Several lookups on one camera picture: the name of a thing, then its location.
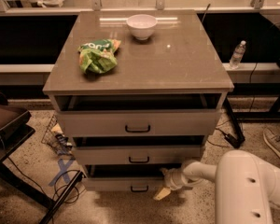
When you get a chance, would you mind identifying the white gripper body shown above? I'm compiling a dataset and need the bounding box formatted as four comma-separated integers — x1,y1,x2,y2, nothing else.
164,168,189,190

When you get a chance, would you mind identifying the grey drawer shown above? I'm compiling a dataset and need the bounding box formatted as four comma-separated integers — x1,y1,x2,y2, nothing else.
56,110,221,137
82,163,181,192
73,145,202,165

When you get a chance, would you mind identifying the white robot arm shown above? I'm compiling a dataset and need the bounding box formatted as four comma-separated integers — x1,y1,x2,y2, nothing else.
154,150,280,224

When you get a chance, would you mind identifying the grey three-drawer cabinet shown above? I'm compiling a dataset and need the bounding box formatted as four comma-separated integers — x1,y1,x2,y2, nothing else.
42,10,235,189

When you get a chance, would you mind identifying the black power adapter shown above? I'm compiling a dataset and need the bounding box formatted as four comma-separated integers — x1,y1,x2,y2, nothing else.
217,128,241,148

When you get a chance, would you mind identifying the black table leg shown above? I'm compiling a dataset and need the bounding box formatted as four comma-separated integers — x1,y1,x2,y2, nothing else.
223,99,245,144

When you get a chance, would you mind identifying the blue tape cross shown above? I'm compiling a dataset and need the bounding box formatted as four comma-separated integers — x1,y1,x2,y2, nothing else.
49,159,74,187

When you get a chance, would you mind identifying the grey sneaker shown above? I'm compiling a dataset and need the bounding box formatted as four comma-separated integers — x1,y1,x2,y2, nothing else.
263,128,280,159

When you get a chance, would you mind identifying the green chip bag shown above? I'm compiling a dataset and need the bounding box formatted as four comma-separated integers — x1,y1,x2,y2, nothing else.
78,39,121,74

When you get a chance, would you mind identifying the clear plastic water bottle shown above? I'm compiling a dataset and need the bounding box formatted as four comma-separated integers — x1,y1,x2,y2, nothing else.
230,40,246,69

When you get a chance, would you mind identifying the white bowl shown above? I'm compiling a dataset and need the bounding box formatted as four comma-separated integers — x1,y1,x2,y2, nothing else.
126,14,158,40

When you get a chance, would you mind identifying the black stand on left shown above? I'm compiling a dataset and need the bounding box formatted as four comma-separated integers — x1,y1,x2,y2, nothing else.
0,92,83,224

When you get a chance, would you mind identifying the black cable on floor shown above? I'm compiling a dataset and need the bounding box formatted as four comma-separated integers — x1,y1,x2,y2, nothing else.
7,156,89,205

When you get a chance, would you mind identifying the wire basket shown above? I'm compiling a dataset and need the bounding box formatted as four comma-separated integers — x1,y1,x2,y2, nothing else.
41,115,72,156

